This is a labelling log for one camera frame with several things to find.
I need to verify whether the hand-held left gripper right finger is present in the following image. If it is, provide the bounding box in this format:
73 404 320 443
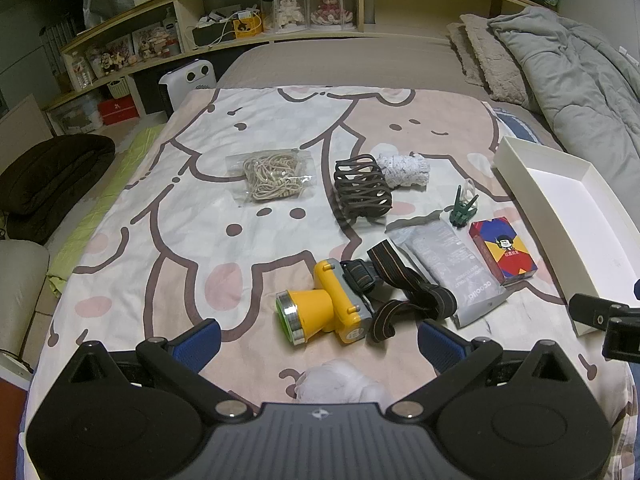
387 320 576 420

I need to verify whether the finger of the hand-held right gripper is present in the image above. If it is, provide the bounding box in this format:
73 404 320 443
569 293 632 335
601 309 640 362

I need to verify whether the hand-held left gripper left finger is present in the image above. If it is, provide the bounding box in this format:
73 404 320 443
65 319 253 420

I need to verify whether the yellow headlamp with striped strap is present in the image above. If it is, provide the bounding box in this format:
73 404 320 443
275 241 458 347

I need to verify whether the white cardboard box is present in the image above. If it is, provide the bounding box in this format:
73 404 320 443
493 135 640 338

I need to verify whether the green clip with white loop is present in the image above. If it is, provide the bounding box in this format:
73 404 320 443
447 179 482 229

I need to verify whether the clear bag of beige cord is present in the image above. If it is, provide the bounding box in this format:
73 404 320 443
225 147 318 207

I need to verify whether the grey plastic pouch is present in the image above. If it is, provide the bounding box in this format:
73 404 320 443
389 214 510 330

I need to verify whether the printed cartoon blanket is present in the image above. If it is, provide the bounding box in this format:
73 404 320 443
17 86 631 480

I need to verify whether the white crumpled tissue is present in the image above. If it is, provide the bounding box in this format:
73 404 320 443
295 359 387 405

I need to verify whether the red and blue card box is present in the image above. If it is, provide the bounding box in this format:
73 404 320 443
468 218 539 287

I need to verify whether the dark brown mesh holder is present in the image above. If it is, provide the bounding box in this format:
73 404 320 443
333 153 394 224

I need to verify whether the white lace roll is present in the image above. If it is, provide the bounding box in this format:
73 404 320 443
375 150 431 192

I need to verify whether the dark brown cushion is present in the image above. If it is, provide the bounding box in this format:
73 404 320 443
0 133 117 245

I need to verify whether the grey quilt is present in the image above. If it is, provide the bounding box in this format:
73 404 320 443
487 6 640 198

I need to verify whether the white heater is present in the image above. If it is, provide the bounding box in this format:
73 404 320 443
158 59 217 115

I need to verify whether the clear storage bin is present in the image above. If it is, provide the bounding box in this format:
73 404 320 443
49 94 104 137

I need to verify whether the beige fuzzy pillow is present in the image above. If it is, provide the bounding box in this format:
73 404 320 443
460 13 541 111
446 22 488 96

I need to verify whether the clear water bottle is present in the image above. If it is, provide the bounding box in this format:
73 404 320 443
70 52 94 92

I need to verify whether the white lotion bottle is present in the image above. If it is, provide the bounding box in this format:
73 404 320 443
161 7 182 56

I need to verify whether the yellow container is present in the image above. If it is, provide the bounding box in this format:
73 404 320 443
233 12 263 39

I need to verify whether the wooden shelf headboard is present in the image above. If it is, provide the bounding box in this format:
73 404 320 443
42 0 547 111

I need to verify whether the clear case with white doll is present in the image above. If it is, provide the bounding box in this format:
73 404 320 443
259 0 307 32

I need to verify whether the clear case with pink doll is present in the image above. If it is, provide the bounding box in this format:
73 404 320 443
306 0 357 29

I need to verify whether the black box with cables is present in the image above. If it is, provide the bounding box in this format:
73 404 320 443
192 24 237 51

